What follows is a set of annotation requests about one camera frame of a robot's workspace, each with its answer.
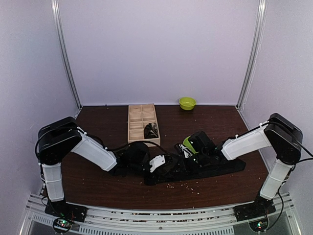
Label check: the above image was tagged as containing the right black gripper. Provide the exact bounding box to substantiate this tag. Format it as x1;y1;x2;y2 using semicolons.
171;151;209;175

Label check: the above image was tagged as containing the black necktie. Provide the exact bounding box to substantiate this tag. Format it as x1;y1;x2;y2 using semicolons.
144;159;246;186

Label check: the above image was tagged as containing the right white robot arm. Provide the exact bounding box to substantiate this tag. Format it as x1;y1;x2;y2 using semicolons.
178;113;306;216

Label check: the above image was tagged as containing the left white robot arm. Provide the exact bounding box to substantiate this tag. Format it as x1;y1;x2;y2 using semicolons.
35;117;173;217

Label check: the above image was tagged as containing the green plate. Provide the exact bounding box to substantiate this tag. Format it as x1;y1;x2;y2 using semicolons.
182;136;196;154

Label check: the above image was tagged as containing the patterned rolled tie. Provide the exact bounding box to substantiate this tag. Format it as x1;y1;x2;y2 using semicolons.
144;122;159;139

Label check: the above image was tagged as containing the green bowl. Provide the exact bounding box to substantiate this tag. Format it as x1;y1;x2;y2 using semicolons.
179;97;197;111

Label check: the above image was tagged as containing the wooden compartment box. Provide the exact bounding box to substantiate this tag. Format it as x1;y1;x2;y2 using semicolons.
128;104;161;145

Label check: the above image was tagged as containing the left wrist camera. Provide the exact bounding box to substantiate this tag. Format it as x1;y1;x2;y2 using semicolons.
149;155;167;173

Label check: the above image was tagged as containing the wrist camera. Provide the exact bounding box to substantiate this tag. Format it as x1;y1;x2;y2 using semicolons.
174;143;194;159
149;155;167;173

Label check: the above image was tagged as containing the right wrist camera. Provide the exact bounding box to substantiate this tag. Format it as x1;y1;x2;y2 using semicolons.
174;143;194;159

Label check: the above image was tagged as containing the front aluminium rail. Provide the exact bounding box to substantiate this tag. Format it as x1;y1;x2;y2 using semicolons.
18;193;304;235

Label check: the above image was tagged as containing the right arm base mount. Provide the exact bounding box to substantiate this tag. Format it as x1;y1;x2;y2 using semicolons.
233;203;276;233

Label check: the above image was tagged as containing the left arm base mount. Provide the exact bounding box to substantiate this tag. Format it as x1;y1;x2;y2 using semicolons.
45;204;88;234

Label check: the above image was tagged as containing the right aluminium frame post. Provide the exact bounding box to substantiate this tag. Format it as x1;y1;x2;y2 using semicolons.
237;0;268;111

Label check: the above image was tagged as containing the aluminium frame post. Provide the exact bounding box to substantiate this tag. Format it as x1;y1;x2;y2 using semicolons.
237;0;268;111
51;0;82;110

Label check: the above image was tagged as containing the left aluminium frame post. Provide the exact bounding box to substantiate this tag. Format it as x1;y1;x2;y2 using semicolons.
51;0;82;110

